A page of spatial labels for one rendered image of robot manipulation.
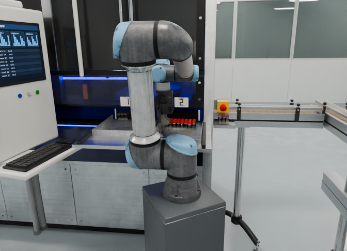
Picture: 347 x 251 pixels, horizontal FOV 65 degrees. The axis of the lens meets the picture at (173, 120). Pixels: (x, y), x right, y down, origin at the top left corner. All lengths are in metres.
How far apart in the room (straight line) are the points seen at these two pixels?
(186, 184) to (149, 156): 0.17
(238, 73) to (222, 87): 0.46
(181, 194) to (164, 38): 0.55
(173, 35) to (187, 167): 0.46
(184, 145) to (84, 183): 1.19
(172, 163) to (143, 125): 0.17
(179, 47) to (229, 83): 5.44
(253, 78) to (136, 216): 4.85
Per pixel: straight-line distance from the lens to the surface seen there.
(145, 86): 0.91
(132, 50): 0.87
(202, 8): 1.63
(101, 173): 1.95
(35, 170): 1.44
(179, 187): 1.03
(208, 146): 1.33
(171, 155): 0.99
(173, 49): 0.87
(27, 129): 1.69
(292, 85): 6.55
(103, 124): 1.70
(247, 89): 6.36
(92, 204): 2.10
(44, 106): 1.77
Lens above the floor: 1.36
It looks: 16 degrees down
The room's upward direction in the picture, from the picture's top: 1 degrees counter-clockwise
